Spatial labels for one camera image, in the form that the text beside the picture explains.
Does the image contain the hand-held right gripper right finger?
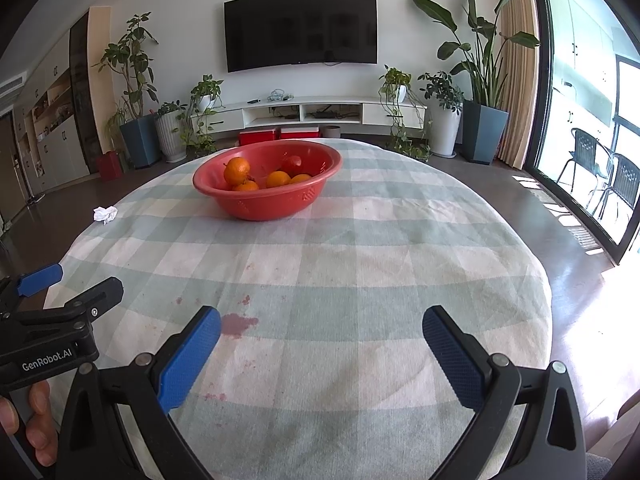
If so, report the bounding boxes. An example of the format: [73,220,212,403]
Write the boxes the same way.
[422,305,587,480]

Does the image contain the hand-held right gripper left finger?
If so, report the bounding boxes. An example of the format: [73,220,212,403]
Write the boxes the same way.
[57,306,222,480]

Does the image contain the red plastic colander bowl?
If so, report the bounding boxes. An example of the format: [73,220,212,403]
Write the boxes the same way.
[193,140,343,222]

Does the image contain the checked green white tablecloth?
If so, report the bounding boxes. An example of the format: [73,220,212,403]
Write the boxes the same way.
[44,137,553,480]

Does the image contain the trailing potted plant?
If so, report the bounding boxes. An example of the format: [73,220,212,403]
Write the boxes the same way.
[177,75,226,156]
[378,65,433,161]

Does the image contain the black mesh chair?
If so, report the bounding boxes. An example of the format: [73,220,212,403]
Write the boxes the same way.
[592,152,640,221]
[555,127,613,196]

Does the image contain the white television cabinet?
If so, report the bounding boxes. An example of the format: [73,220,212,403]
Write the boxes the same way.
[192,96,428,136]

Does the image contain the small plant in red pot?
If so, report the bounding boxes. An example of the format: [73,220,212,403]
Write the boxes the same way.
[96,105,126,181]

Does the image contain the orange with stem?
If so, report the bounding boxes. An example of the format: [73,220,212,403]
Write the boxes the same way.
[223,157,251,184]

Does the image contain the bushy plant in white pot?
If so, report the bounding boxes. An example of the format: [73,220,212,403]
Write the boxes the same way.
[417,71,463,157]

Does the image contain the red storage box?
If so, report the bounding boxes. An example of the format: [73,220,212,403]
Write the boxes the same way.
[238,129,278,147]
[279,126,321,141]

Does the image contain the black framed glass door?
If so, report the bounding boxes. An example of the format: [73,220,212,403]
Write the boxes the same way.
[525,0,640,266]

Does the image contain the white wall cabinets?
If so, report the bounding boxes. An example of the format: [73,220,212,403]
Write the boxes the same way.
[12,40,91,196]

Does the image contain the beige curtain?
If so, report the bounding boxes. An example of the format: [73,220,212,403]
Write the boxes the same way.
[497,0,538,168]

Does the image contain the person's left hand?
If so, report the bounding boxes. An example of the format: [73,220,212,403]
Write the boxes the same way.
[0,380,53,467]

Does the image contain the black wall television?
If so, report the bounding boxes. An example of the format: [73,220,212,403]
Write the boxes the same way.
[223,0,378,73]

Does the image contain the leafy tree in blue pot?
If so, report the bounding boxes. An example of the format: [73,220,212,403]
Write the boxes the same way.
[92,12,162,168]

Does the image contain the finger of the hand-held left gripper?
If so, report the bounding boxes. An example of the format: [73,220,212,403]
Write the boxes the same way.
[0,276,124,342]
[0,263,64,311]

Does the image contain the large-leaf plant in blue pot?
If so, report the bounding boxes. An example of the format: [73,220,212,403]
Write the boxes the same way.
[411,0,541,165]

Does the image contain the plant in white ribbed pot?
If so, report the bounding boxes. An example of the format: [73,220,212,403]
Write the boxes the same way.
[154,101,190,162]

